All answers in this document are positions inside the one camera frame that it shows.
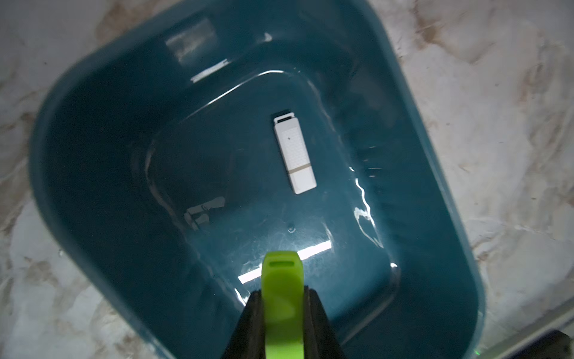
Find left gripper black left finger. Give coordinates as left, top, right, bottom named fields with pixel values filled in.
left=221, top=290, right=266, bottom=359

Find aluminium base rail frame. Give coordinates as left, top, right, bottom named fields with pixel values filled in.
left=475, top=299, right=573, bottom=358

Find green usb flash drive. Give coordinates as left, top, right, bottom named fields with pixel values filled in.
left=261, top=251, right=304, bottom=358

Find teal plastic storage box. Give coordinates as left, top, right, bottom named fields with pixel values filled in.
left=30, top=1, right=485, bottom=358

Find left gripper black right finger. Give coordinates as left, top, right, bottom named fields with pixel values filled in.
left=303, top=286, right=346, bottom=359

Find white usb drive with loop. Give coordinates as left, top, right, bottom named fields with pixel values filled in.
left=274, top=112, right=317, bottom=194

